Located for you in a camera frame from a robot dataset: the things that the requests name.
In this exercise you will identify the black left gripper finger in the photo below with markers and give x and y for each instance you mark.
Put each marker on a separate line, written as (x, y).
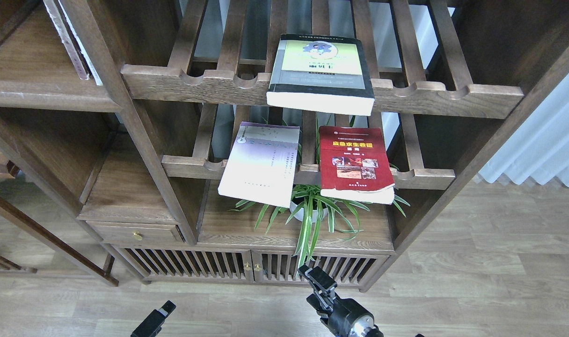
(151, 325)

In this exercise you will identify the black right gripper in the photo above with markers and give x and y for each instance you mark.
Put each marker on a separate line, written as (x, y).
(343, 317)

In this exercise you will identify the red paperback book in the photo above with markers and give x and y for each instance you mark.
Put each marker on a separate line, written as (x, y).
(354, 165)

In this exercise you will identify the green spider plant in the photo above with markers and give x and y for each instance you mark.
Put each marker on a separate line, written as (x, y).
(342, 217)

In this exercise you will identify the white plant pot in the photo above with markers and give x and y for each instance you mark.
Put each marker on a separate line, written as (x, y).
(299, 214)

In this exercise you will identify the brass drawer knob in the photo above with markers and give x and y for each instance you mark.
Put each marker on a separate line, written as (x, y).
(137, 236)

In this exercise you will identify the lavender white paperback book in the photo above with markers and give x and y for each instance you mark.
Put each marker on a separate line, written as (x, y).
(262, 164)

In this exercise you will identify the dark wooden bookshelf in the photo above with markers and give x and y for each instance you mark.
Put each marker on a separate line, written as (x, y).
(135, 155)

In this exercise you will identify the white pleated curtain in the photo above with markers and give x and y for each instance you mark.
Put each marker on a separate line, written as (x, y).
(539, 149)

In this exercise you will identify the upright white book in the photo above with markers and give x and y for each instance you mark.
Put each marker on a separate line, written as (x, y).
(91, 67)

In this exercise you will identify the upright brown-spined book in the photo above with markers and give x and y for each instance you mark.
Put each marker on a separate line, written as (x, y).
(65, 32)

